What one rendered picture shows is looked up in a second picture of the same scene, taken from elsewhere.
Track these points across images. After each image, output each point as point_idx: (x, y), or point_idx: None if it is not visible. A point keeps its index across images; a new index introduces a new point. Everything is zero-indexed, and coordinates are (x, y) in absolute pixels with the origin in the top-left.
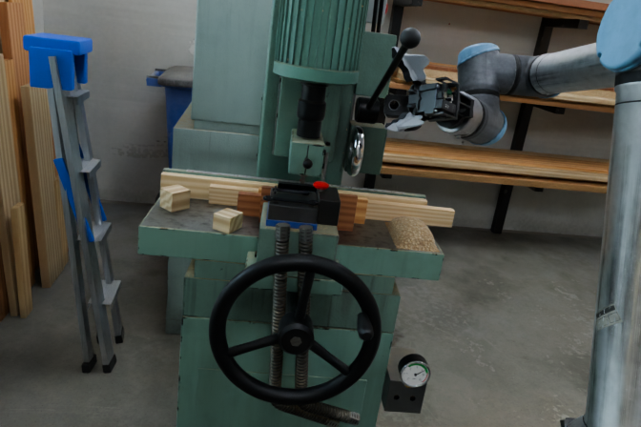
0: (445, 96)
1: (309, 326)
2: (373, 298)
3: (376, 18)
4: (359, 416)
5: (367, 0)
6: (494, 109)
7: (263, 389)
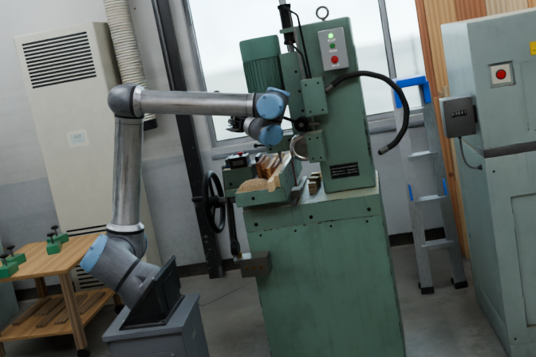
0: (234, 117)
1: (210, 198)
2: (202, 191)
3: (305, 71)
4: (235, 260)
5: (254, 73)
6: (257, 124)
7: (219, 222)
